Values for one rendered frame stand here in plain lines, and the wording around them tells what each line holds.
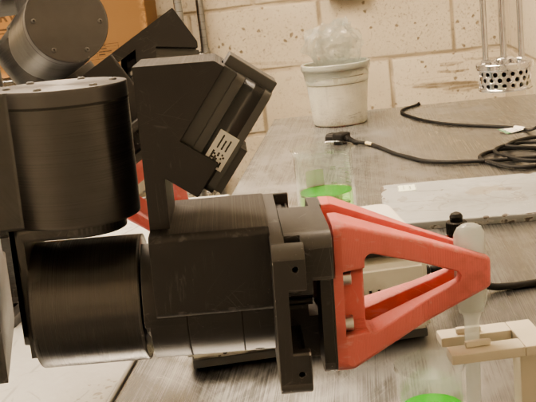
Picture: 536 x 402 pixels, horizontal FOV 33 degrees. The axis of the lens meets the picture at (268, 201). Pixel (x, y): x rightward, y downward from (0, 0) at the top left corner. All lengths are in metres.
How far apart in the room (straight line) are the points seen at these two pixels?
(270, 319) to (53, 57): 0.30
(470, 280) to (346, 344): 0.06
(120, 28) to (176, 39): 2.14
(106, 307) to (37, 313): 0.03
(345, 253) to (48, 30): 0.31
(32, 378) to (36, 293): 0.40
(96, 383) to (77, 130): 0.41
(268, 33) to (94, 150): 2.79
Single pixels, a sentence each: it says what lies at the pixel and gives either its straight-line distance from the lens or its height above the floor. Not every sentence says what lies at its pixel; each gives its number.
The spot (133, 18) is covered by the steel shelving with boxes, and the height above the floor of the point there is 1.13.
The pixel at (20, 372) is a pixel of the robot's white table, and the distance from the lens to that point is 0.81.
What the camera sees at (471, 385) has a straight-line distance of 0.44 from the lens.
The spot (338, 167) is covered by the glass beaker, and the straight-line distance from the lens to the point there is 0.74.
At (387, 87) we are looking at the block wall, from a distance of 3.16.
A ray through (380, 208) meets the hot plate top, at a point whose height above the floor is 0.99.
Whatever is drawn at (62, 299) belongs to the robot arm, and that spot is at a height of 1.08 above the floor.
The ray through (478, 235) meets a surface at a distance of 0.42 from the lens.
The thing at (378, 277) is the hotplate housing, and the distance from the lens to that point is 0.72.
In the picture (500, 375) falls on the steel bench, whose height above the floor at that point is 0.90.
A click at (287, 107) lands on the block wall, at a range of 3.18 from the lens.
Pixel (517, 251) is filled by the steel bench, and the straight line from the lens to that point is 0.96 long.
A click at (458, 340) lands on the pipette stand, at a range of 0.44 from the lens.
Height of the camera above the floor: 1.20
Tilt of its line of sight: 14 degrees down
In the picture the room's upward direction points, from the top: 7 degrees counter-clockwise
